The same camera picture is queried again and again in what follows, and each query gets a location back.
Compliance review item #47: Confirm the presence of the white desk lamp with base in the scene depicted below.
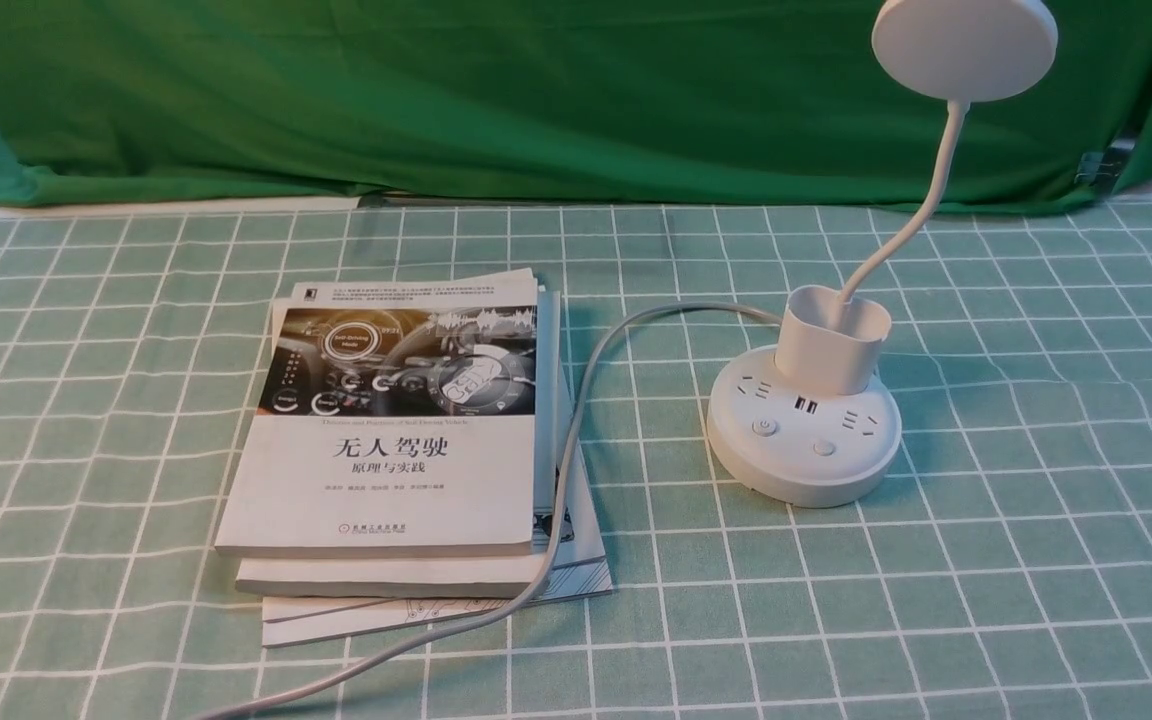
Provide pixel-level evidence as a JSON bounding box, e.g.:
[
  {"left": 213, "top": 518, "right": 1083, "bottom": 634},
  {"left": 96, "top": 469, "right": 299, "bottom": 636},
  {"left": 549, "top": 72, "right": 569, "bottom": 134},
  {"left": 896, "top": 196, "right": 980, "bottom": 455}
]
[{"left": 707, "top": 1, "right": 1059, "bottom": 509}]

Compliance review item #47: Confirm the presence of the top white self-driving book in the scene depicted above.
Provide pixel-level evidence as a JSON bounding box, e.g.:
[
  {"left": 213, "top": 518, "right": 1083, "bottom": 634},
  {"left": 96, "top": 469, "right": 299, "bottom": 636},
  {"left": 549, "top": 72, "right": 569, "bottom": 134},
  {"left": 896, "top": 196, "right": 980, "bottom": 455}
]
[{"left": 214, "top": 267, "right": 541, "bottom": 559}]

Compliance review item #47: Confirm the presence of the bottom thin white book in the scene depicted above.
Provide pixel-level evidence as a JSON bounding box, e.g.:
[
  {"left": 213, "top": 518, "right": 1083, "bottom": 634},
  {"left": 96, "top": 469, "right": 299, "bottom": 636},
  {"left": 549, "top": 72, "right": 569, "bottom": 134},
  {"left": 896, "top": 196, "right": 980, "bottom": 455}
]
[{"left": 262, "top": 448, "right": 613, "bottom": 647}]

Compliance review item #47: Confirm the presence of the green backdrop cloth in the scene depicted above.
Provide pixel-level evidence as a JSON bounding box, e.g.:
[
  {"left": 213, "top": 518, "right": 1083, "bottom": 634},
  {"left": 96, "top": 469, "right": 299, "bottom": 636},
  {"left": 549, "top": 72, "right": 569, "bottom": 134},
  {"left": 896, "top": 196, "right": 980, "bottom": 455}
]
[{"left": 0, "top": 0, "right": 1152, "bottom": 217}]

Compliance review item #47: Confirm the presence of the green checkered tablecloth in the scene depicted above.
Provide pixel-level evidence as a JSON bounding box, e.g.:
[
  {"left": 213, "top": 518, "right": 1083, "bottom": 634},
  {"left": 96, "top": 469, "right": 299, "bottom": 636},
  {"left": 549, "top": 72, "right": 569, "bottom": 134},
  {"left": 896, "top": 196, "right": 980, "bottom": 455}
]
[{"left": 0, "top": 200, "right": 1152, "bottom": 719}]

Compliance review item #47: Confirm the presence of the metal binder clip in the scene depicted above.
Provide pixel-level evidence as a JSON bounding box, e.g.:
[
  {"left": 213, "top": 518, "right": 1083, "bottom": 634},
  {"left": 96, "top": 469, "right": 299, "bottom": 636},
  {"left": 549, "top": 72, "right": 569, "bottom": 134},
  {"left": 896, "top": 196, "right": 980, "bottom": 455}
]
[{"left": 1074, "top": 138, "right": 1137, "bottom": 196}]

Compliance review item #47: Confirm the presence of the grey power cable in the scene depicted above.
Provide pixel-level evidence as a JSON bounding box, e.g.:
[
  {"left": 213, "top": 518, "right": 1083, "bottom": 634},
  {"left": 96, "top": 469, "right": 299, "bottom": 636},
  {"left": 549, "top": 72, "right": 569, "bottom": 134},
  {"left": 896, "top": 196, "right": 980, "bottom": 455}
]
[{"left": 185, "top": 303, "right": 785, "bottom": 720}]

